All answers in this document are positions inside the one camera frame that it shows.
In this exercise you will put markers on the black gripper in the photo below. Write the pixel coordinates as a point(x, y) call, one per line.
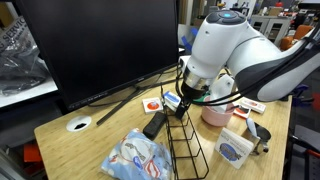
point(190, 96)

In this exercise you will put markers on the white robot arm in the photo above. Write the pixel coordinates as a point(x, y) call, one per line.
point(260, 70)

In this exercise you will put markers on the white book with blue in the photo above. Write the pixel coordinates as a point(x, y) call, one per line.
point(171, 100)

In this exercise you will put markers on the white book with orange circle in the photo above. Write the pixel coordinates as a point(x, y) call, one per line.
point(152, 105)

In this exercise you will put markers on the abc book orange black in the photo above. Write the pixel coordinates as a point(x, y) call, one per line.
point(242, 111)

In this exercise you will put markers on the white book blue hippo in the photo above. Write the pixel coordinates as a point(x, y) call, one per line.
point(233, 147)

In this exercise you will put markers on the small white orange book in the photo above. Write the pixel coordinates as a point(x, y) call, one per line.
point(253, 105)

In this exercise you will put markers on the green plate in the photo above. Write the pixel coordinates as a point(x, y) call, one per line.
point(202, 98)

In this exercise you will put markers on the pink mug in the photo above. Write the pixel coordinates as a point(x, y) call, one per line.
point(215, 118)

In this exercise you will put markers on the black remote control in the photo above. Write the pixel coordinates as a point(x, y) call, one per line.
point(152, 129)

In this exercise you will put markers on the blue patterned plastic bag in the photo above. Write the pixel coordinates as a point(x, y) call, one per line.
point(135, 157)

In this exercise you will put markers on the blue white spatula in cup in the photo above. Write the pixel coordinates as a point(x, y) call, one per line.
point(251, 126)

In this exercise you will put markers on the steel cup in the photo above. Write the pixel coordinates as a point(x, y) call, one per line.
point(260, 141)

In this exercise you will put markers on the large black monitor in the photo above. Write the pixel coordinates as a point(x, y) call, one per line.
point(94, 48)

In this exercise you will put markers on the black plastic bag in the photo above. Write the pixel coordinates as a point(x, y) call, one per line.
point(21, 68)

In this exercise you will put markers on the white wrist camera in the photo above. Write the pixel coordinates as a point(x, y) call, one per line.
point(221, 88)

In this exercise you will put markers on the black wire book rack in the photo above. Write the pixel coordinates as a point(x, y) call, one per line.
point(188, 159)

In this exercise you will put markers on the white cable grommet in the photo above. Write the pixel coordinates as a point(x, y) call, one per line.
point(78, 123)

